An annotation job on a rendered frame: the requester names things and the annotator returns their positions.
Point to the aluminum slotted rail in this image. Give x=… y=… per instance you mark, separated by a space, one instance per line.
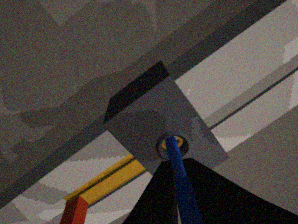
x=222 y=91

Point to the blue pin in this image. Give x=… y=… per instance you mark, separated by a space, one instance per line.
x=187 y=203

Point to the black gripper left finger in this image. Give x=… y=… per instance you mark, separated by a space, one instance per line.
x=158 y=202

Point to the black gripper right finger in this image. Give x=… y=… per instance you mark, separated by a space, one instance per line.
x=223 y=202

